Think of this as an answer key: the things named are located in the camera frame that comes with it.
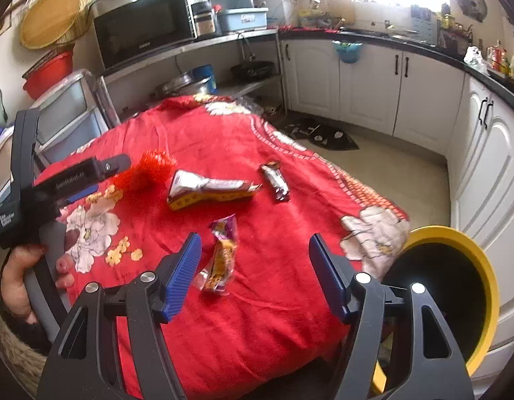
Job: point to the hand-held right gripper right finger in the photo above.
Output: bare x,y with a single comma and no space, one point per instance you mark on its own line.
327,275

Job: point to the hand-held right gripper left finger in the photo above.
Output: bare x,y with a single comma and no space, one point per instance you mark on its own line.
184,275

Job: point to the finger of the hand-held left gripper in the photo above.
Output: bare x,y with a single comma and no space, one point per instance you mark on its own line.
113,166

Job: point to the red mesh net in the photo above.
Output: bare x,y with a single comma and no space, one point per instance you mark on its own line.
150,168

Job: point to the orange purple snack wrapper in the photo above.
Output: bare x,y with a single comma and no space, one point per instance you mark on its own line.
221,258

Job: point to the yellow trash bin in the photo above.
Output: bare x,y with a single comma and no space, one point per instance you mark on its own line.
486,275

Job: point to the person's left hand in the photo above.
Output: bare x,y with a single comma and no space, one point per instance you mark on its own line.
15,283

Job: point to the pale blue plastic drawer unit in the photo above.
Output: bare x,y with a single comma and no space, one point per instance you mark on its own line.
69,104

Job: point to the silver yellow snack wrapper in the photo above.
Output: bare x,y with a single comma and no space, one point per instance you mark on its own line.
190,187

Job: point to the silver candy bar wrapper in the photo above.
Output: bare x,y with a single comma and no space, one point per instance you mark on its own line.
277,183

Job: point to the red plastic basin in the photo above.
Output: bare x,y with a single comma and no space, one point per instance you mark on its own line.
48,79

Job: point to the steel pot with lid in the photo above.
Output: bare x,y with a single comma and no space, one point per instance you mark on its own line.
186,85

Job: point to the blue round container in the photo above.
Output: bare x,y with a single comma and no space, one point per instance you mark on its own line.
207,77

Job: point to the red floral tablecloth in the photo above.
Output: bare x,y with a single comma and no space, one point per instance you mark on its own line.
240,141

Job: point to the dark floor mat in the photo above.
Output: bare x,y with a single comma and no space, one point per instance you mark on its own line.
323,135

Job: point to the black microwave oven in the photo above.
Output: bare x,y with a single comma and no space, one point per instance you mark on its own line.
144,29

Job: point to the round woven bamboo tray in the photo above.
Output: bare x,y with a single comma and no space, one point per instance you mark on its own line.
48,18

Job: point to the steel shelf rack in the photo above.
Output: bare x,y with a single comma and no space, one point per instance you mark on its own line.
223,41

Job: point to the black wok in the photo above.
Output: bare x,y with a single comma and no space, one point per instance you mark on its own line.
252,71

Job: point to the steel countertop appliance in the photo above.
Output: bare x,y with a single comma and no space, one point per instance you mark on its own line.
203,21

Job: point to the white kitchen cabinets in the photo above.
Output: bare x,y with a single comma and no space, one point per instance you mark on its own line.
365,87

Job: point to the blue plastic storage box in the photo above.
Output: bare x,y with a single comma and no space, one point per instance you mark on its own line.
240,14

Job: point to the teal hanging basket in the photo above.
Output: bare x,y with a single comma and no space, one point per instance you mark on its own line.
347,52

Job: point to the white crumpled plastic bag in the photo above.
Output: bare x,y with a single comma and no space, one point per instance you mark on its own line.
475,58

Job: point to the wooden cutting board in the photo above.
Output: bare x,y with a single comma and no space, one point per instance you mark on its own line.
334,0

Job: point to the group of condiment bottles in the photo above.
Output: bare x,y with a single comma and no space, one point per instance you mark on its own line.
503,60

